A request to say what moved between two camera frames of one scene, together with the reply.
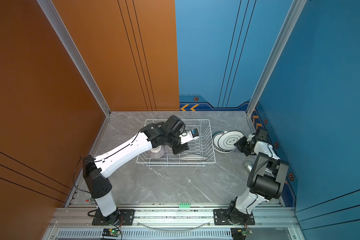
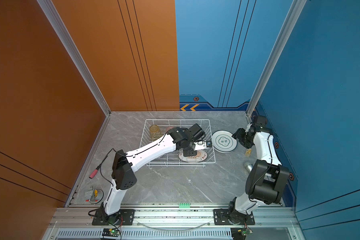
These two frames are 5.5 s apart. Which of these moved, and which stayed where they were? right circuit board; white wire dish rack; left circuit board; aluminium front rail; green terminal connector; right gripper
Moved: right gripper
Stayed: white wire dish rack; aluminium front rail; green terminal connector; left circuit board; right circuit board
